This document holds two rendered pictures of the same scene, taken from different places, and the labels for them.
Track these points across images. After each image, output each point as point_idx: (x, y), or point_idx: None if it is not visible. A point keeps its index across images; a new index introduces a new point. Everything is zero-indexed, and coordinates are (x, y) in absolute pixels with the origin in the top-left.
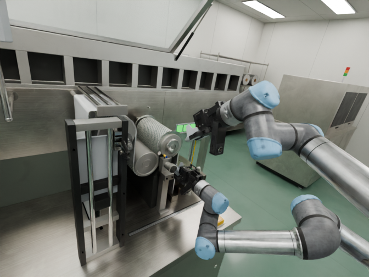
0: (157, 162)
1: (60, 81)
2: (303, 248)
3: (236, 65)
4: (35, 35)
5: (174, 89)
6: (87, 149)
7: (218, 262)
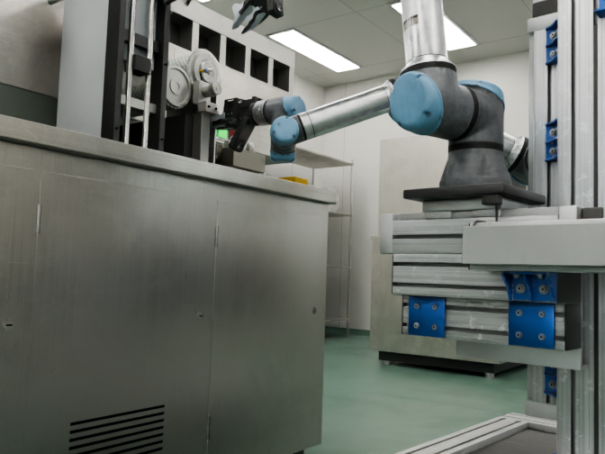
0: (189, 91)
1: None
2: (392, 84)
3: (281, 46)
4: None
5: (188, 51)
6: None
7: (317, 305)
